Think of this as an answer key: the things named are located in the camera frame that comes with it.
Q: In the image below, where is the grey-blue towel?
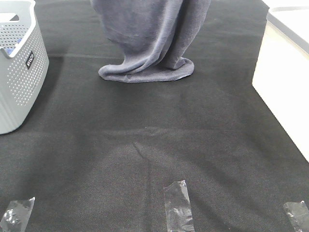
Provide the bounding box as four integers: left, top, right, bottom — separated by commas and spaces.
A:
91, 0, 210, 83

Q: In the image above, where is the black table cloth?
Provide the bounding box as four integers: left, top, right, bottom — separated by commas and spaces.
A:
0, 0, 309, 232

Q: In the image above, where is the middle clear tape strip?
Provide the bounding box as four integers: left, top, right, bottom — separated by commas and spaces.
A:
164, 180, 195, 232

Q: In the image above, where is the clear tape strip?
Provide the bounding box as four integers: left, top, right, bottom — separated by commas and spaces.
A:
0, 197, 36, 232
283, 201, 309, 232
164, 180, 195, 232

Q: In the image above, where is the white plastic storage box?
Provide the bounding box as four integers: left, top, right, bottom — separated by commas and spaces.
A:
252, 0, 309, 160

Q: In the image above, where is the grey perforated laundry basket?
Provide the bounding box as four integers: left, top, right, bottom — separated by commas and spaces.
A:
0, 0, 49, 134

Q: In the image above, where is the blue item in basket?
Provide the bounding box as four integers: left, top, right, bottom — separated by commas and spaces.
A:
5, 39, 22, 55

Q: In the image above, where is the left clear tape strip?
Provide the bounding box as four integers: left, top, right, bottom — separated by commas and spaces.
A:
0, 197, 36, 232

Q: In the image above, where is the right clear tape strip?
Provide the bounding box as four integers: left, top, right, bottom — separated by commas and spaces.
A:
283, 201, 309, 232

